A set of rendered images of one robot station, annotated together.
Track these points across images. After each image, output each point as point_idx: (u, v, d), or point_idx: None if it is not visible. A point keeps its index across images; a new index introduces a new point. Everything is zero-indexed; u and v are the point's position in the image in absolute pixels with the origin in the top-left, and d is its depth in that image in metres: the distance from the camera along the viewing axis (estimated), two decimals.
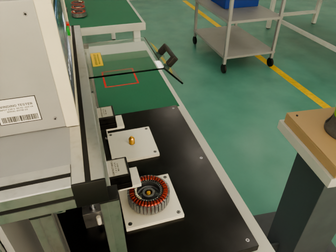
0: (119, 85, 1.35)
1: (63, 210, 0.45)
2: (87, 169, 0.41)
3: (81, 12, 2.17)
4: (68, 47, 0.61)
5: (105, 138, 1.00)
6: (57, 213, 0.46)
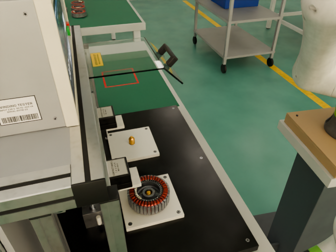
0: (119, 85, 1.35)
1: (63, 210, 0.45)
2: (87, 169, 0.41)
3: (81, 12, 2.17)
4: (68, 47, 0.61)
5: (105, 138, 1.00)
6: (57, 213, 0.46)
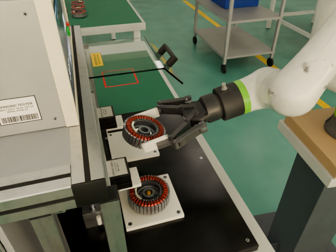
0: (119, 85, 1.35)
1: (63, 210, 0.45)
2: (87, 169, 0.41)
3: (81, 12, 2.17)
4: (68, 47, 0.61)
5: (105, 138, 1.00)
6: (57, 213, 0.46)
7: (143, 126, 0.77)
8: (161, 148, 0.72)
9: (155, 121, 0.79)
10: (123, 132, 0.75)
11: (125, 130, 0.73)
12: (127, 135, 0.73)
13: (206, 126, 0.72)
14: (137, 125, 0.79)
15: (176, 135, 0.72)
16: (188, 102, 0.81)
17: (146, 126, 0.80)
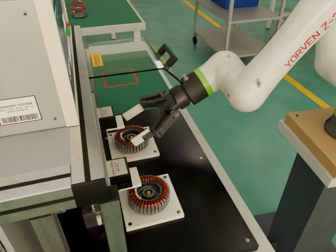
0: (119, 85, 1.35)
1: (63, 210, 0.45)
2: (87, 169, 0.41)
3: (81, 12, 2.17)
4: (68, 47, 0.61)
5: (105, 138, 1.00)
6: (57, 213, 0.46)
7: (130, 134, 0.96)
8: (147, 139, 0.87)
9: (139, 128, 0.97)
10: (115, 142, 0.94)
11: (115, 141, 0.93)
12: (117, 145, 0.92)
13: (178, 112, 0.87)
14: (126, 134, 0.98)
15: (156, 126, 0.86)
16: (162, 95, 0.95)
17: (133, 133, 0.98)
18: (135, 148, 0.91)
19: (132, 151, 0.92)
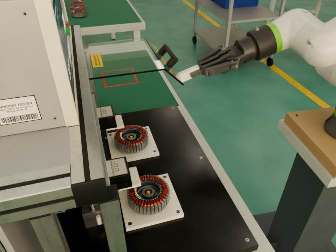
0: (119, 85, 1.35)
1: (63, 210, 0.45)
2: (87, 169, 0.41)
3: (81, 12, 2.17)
4: (68, 47, 0.61)
5: (105, 138, 1.00)
6: (57, 213, 0.46)
7: (130, 134, 0.96)
8: (190, 68, 0.90)
9: (139, 128, 0.97)
10: (115, 142, 0.94)
11: (115, 141, 0.93)
12: (117, 145, 0.92)
13: None
14: (126, 134, 0.98)
15: None
16: None
17: (133, 133, 0.98)
18: (135, 148, 0.91)
19: (132, 151, 0.92)
